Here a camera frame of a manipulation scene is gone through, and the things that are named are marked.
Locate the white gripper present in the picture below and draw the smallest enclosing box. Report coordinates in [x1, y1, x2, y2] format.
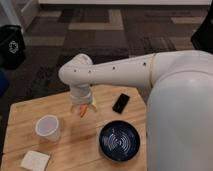
[70, 84, 97, 113]

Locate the blue object at left edge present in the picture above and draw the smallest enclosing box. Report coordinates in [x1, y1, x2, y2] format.
[0, 70, 9, 96]

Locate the white cabinet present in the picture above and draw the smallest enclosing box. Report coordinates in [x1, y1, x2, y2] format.
[0, 0, 40, 32]

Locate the white square sponge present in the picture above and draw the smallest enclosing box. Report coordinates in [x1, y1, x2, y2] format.
[21, 150, 50, 171]

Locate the black smartphone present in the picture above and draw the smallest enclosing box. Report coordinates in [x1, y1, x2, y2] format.
[112, 93, 130, 114]

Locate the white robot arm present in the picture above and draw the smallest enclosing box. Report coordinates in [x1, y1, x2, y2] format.
[58, 50, 213, 171]

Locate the dark blue ceramic bowl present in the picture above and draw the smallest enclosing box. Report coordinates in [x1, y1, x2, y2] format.
[99, 120, 140, 162]

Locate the translucent plastic cup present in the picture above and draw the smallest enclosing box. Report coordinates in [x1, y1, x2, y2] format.
[35, 115, 61, 142]

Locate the black trash bin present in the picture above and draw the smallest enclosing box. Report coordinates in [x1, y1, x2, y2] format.
[0, 25, 25, 70]

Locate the orange pepper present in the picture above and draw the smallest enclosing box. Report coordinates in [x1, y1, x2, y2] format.
[79, 105, 88, 118]

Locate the black office chair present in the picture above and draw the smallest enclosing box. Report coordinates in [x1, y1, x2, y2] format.
[191, 0, 213, 54]

